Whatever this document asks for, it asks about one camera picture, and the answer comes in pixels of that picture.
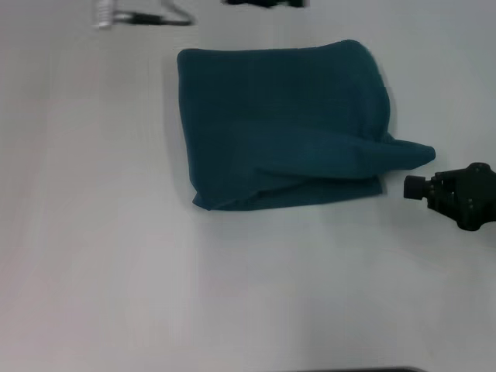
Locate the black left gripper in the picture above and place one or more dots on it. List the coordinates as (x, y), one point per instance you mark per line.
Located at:
(267, 2)

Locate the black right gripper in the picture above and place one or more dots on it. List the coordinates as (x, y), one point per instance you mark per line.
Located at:
(474, 197)

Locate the teal t-shirt with cream print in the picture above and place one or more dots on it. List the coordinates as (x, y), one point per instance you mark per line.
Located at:
(279, 124)

